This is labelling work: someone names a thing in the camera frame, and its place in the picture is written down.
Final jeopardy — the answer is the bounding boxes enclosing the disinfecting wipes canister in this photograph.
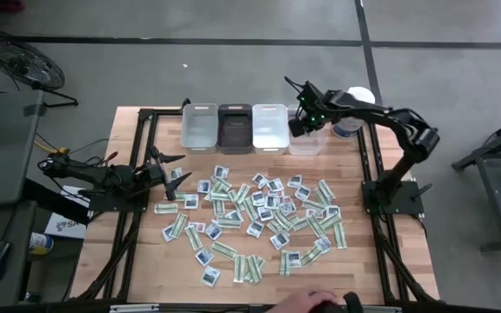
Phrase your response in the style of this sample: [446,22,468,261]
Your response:
[331,86,377,139]

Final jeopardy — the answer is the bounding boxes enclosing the person's hand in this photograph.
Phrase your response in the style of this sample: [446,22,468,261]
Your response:
[266,288,341,313]

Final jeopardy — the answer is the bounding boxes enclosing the light grey plastic bin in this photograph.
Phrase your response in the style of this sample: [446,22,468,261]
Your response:
[180,103,219,156]

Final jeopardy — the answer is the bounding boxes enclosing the white printed cardboard box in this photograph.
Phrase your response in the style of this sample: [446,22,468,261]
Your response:
[43,185,90,241]

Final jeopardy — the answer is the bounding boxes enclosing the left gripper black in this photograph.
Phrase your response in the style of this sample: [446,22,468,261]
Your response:
[133,145,193,202]

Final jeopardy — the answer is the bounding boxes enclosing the black desk support beam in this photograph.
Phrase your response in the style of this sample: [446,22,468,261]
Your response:
[23,177,91,226]

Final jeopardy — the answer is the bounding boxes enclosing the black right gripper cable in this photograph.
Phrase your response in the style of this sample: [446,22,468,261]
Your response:
[284,76,306,95]

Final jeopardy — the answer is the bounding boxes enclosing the black floor fan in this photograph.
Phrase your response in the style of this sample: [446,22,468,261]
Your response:
[0,28,80,109]

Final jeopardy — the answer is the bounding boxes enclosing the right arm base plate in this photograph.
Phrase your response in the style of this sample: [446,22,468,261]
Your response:
[362,180,425,215]

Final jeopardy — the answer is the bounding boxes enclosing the white plastic bin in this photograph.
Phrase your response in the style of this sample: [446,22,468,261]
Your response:
[251,103,291,156]

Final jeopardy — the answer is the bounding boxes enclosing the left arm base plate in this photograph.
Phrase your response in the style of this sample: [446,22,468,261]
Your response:
[87,190,150,213]

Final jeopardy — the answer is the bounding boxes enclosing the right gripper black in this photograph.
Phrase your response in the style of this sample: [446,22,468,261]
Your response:
[288,80,334,139]

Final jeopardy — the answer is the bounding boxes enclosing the clear plastic bin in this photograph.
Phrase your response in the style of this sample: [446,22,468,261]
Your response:
[286,103,325,157]

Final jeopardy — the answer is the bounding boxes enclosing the white and blue can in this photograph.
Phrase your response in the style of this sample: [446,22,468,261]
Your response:
[28,232,55,256]

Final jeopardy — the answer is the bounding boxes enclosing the black handle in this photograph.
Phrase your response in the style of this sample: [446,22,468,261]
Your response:
[340,290,364,313]

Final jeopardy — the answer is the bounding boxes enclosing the grey desk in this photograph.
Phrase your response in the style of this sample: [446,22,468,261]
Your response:
[0,199,38,308]
[0,90,45,209]

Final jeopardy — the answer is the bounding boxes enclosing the yellow cable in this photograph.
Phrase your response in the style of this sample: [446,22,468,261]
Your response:
[34,139,70,156]

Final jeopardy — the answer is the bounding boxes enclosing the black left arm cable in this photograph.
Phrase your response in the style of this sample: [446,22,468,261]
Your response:
[61,137,119,169]

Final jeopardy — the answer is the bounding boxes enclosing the dark grey plastic bin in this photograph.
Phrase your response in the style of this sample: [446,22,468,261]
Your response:
[217,103,254,156]

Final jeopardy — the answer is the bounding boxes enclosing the grey metal side table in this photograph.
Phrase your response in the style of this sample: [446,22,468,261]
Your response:
[451,111,501,253]

